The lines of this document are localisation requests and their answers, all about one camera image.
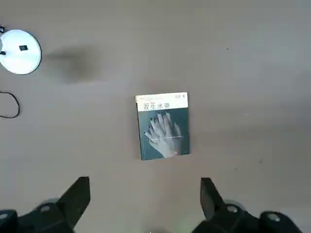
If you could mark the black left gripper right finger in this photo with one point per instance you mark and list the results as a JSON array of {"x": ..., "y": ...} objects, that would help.
[{"x": 213, "y": 208}]

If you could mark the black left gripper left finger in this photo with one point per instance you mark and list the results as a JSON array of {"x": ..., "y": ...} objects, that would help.
[{"x": 65, "y": 206}]

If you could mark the dark book with hands cover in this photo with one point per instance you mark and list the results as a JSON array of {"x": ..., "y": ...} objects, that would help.
[{"x": 164, "y": 131}]

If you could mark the white desk lamp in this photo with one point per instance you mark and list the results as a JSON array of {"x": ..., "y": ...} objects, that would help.
[{"x": 19, "y": 53}]

